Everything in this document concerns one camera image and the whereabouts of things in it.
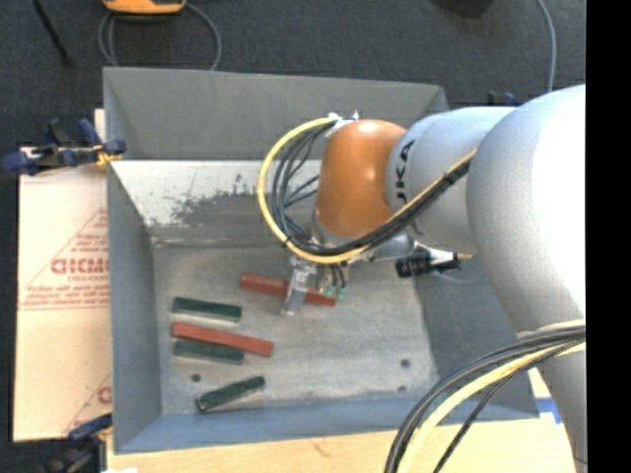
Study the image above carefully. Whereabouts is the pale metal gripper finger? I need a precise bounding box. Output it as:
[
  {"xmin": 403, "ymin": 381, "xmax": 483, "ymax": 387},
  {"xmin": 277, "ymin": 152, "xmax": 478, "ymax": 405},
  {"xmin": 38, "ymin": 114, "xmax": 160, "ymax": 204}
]
[
  {"xmin": 280, "ymin": 286, "xmax": 311, "ymax": 316},
  {"xmin": 289, "ymin": 262, "xmax": 316, "ymax": 291}
]

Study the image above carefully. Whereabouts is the black cylinder on white bracket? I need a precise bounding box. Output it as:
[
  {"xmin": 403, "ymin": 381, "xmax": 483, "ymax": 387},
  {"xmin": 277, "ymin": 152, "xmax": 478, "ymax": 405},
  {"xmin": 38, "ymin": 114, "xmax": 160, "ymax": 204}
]
[{"xmin": 393, "ymin": 245, "xmax": 474, "ymax": 280}]

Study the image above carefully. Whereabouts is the grey metal bin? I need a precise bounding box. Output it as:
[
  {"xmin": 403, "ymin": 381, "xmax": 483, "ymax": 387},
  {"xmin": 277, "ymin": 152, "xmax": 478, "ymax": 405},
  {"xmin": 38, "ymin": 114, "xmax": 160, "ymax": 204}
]
[{"xmin": 102, "ymin": 66, "xmax": 541, "ymax": 455}]

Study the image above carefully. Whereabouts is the dark green flat block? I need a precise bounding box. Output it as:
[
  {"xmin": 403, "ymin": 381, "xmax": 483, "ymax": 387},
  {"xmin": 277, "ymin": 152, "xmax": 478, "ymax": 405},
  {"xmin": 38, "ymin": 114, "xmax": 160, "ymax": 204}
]
[
  {"xmin": 172, "ymin": 339, "xmax": 246, "ymax": 366},
  {"xmin": 194, "ymin": 374, "xmax": 268, "ymax": 414},
  {"xmin": 172, "ymin": 297, "xmax": 245, "ymax": 322}
]

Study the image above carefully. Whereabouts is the red-brown flat block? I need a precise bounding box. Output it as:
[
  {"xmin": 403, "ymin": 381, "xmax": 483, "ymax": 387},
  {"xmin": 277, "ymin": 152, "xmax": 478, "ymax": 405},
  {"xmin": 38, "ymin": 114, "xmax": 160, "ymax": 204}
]
[
  {"xmin": 239, "ymin": 272, "xmax": 338, "ymax": 308},
  {"xmin": 171, "ymin": 320, "xmax": 275, "ymax": 359}
]

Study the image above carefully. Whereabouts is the brown cardboard board, red print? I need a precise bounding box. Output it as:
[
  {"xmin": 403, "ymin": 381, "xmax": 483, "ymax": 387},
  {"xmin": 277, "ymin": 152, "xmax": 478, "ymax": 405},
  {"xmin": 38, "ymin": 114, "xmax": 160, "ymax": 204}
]
[{"xmin": 12, "ymin": 164, "xmax": 113, "ymax": 442}]

